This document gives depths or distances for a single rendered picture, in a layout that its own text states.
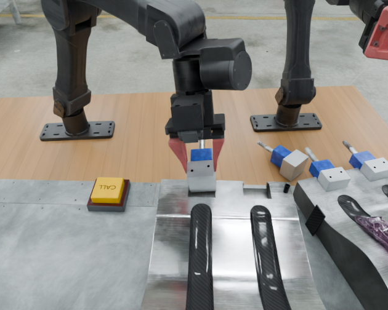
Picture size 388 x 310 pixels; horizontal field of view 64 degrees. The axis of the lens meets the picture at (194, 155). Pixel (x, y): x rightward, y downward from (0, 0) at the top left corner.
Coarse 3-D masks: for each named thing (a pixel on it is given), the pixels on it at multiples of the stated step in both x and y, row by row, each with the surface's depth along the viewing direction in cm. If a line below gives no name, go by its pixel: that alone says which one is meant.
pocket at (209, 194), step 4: (188, 188) 63; (188, 192) 64; (196, 192) 64; (200, 192) 64; (204, 192) 64; (208, 192) 64; (212, 192) 64; (188, 196) 63; (192, 196) 63; (196, 196) 63; (200, 196) 63; (204, 196) 63; (208, 196) 63; (212, 196) 63
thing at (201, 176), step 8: (200, 144) 63; (192, 152) 61; (200, 152) 61; (208, 152) 61; (192, 160) 60; (200, 160) 60; (208, 160) 59; (192, 168) 57; (200, 168) 57; (208, 168) 57; (192, 176) 56; (200, 176) 56; (208, 176) 56; (192, 184) 58; (200, 184) 58; (208, 184) 58; (192, 192) 60
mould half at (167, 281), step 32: (160, 192) 61; (224, 192) 61; (288, 192) 61; (160, 224) 56; (224, 224) 56; (288, 224) 56; (160, 256) 51; (224, 256) 51; (288, 256) 51; (160, 288) 47; (224, 288) 47; (256, 288) 47; (288, 288) 47
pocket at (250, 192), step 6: (246, 186) 64; (252, 186) 64; (258, 186) 64; (264, 186) 64; (246, 192) 64; (252, 192) 64; (258, 192) 64; (264, 192) 64; (270, 192) 61; (246, 198) 63; (252, 198) 63; (258, 198) 63; (264, 198) 63; (270, 198) 61
